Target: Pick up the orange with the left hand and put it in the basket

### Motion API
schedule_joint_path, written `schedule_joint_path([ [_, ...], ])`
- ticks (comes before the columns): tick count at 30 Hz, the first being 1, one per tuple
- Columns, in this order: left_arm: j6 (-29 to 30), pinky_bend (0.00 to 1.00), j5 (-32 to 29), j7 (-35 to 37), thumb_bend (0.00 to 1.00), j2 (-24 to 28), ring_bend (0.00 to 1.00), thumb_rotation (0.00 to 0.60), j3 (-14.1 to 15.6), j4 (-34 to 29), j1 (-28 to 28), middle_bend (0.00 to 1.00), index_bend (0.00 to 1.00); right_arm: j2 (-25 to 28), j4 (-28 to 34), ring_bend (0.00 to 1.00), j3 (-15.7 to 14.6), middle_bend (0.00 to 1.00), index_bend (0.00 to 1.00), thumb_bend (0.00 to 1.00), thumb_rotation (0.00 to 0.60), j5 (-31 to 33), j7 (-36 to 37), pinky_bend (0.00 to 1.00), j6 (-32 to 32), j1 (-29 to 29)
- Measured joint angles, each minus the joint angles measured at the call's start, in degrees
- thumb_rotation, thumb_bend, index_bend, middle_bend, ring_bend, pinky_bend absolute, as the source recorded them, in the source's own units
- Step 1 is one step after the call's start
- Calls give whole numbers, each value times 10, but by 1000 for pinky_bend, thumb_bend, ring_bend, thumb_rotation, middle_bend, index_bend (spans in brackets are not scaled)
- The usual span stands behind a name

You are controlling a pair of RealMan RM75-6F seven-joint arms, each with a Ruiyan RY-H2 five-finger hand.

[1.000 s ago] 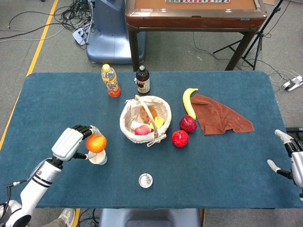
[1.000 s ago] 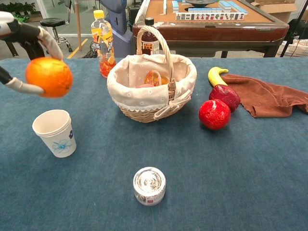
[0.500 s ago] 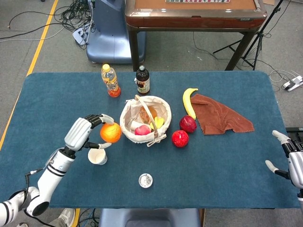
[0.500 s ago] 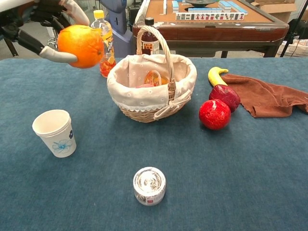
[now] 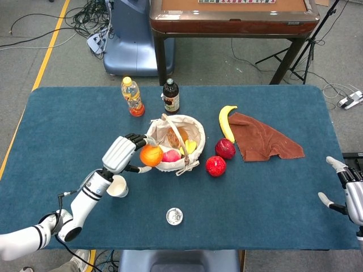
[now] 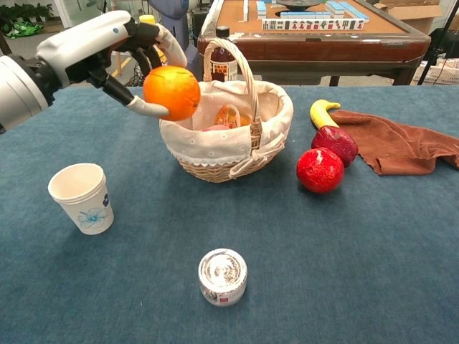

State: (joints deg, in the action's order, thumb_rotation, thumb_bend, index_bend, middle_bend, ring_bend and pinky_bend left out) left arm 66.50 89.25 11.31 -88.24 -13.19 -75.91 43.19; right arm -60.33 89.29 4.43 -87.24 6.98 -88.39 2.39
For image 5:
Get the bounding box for cloth-lined basket with handle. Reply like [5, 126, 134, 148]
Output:
[145, 113, 206, 177]

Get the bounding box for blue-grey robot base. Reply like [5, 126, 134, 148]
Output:
[117, 249, 242, 272]

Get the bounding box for dark red apple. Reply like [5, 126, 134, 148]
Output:
[214, 138, 237, 160]

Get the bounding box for bright red apple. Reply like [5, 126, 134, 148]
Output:
[205, 155, 227, 177]

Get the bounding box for yellow star fruit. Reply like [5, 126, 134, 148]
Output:
[179, 139, 197, 156]

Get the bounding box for blue table cloth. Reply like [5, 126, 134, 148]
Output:
[0, 84, 361, 252]

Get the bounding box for brown bread loaf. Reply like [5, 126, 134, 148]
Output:
[167, 127, 182, 148]

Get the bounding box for white shoe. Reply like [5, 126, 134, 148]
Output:
[69, 249, 91, 270]

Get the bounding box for white power strip with plugs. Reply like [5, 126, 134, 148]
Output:
[86, 32, 110, 54]

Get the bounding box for yellow banana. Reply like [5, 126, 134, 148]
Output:
[218, 105, 238, 144]

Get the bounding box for brown towel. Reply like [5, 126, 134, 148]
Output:
[228, 112, 306, 163]

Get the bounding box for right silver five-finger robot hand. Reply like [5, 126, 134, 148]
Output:
[317, 156, 363, 227]

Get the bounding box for white paper cup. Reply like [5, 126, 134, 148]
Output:
[106, 175, 129, 198]

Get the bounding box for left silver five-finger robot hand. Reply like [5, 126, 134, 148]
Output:
[101, 133, 157, 174]

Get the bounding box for khaki trouser leg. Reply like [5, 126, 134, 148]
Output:
[42, 260, 83, 272]

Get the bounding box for dark brown glass bottle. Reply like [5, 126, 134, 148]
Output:
[162, 78, 180, 115]

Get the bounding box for black tripod stand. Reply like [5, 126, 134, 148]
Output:
[255, 0, 341, 85]

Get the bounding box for black box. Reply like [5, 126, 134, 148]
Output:
[342, 152, 363, 171]

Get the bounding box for pink peach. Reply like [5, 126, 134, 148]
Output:
[161, 150, 182, 163]

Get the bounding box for yellow-cap tea bottle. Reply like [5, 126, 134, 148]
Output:
[121, 76, 146, 118]

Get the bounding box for brown mahjong table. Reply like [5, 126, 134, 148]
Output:
[149, 0, 320, 86]

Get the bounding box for white floor cable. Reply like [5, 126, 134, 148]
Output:
[322, 83, 358, 100]

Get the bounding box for blue-grey machine base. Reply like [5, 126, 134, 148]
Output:
[103, 0, 176, 77]

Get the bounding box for tangled black cables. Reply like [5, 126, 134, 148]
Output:
[64, 0, 116, 37]

